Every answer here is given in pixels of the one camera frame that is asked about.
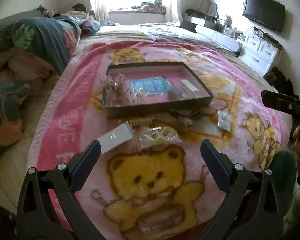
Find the brown oval hair clip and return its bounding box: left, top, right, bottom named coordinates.
left=168, top=110, right=203, bottom=119

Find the white plastic packet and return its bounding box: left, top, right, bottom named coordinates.
left=97, top=122, right=133, bottom=154

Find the yellow jewelry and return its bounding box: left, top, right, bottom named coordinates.
left=139, top=126, right=182, bottom=150

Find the pearl ball hair clip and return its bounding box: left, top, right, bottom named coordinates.
left=135, top=87, right=147, bottom=99

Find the white drawer cabinet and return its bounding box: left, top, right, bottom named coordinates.
left=239, top=31, right=281, bottom=76

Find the white earring card packet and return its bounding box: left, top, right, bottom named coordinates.
left=217, top=111, right=231, bottom=132

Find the pink teddy bear blanket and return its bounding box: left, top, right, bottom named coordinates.
left=27, top=41, right=292, bottom=239

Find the white rounded bed footboard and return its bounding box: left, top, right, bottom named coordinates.
left=196, top=25, right=241, bottom=53

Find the white hair claw clip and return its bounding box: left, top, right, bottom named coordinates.
left=180, top=79, right=200, bottom=98

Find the black white desk shelf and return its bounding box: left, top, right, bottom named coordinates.
left=182, top=9, right=231, bottom=31

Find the blue label card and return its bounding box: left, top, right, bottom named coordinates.
left=131, top=77, right=171, bottom=95

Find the white spotted fabric flower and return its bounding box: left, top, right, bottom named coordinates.
left=100, top=73, right=135, bottom=106

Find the grey striped folded blanket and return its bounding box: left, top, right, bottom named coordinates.
left=139, top=23, right=217, bottom=46

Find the dark shallow cardboard tray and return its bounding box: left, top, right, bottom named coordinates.
left=100, top=62, right=213, bottom=118

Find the dark floral quilt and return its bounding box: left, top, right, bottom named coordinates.
left=0, top=15, right=81, bottom=155

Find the clothes pile on windowsill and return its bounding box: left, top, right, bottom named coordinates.
left=131, top=0, right=166, bottom=14

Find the purple teal pillow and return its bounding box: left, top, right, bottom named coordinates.
left=79, top=20, right=102, bottom=35

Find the grey headboard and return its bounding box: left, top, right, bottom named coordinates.
left=0, top=5, right=47, bottom=29

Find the black wall television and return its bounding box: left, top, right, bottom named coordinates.
left=242, top=0, right=286, bottom=33

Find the pink fluffy green-bead hair tie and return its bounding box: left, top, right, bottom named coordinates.
left=176, top=116, right=195, bottom=131

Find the beige spiral hair tie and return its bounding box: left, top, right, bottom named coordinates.
left=127, top=116, right=156, bottom=128

